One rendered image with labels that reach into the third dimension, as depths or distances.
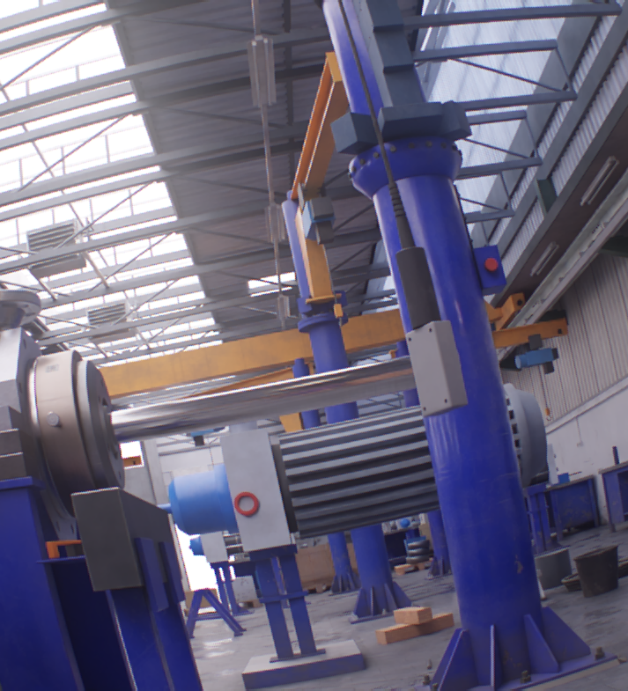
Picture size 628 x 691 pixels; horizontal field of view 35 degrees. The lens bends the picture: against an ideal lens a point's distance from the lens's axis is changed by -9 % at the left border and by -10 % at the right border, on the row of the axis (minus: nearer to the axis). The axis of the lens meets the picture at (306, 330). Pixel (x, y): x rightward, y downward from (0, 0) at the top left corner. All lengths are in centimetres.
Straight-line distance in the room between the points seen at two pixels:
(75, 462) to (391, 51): 232
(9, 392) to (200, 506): 378
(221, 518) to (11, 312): 365
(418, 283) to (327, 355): 788
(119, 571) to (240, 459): 435
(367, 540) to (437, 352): 777
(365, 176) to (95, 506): 282
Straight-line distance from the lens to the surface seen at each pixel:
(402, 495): 576
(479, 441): 380
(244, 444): 572
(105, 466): 219
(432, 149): 400
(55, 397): 217
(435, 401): 153
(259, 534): 568
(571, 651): 395
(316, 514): 573
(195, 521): 587
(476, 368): 384
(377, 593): 928
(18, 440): 198
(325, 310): 947
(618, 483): 1240
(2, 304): 234
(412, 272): 155
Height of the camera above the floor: 74
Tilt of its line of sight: 12 degrees up
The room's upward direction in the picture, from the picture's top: 12 degrees counter-clockwise
